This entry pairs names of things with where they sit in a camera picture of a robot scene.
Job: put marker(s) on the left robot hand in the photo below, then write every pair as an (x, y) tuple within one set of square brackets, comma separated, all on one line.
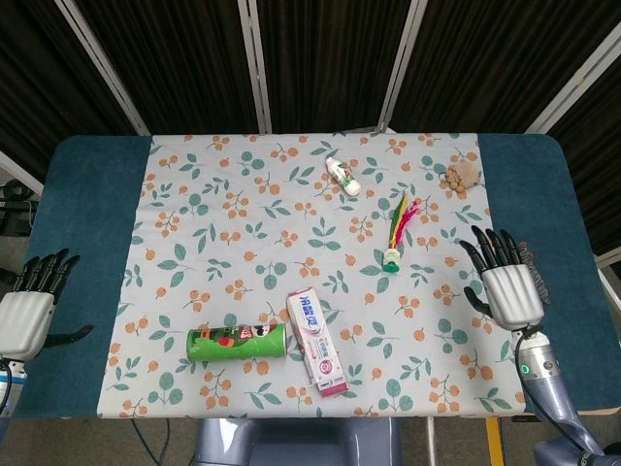
[(22, 318)]

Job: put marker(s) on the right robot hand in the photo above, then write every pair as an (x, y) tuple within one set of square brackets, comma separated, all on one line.
[(513, 296)]

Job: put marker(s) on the colourful feather shuttlecock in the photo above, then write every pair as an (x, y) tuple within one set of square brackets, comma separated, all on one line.
[(398, 228)]

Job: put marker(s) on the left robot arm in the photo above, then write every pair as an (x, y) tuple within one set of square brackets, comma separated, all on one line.
[(9, 381)]

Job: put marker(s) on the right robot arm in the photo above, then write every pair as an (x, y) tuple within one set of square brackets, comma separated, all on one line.
[(550, 383)]

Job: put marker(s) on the blue felt table cover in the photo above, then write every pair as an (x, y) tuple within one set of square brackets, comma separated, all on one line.
[(77, 272)]

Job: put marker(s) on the brown plush toy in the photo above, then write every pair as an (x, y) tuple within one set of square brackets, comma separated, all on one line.
[(460, 176)]

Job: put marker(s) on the pink toothpaste box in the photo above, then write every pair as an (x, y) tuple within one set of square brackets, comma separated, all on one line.
[(316, 342)]

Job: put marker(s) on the floral tablecloth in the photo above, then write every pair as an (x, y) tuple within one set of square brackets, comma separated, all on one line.
[(310, 272)]

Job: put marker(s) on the small white bottle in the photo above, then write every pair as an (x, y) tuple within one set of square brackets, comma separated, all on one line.
[(343, 176)]

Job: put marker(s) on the green chips can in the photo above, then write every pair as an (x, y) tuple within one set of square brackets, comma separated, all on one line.
[(237, 343)]

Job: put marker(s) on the folding screen partition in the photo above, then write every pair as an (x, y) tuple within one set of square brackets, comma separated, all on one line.
[(310, 63)]

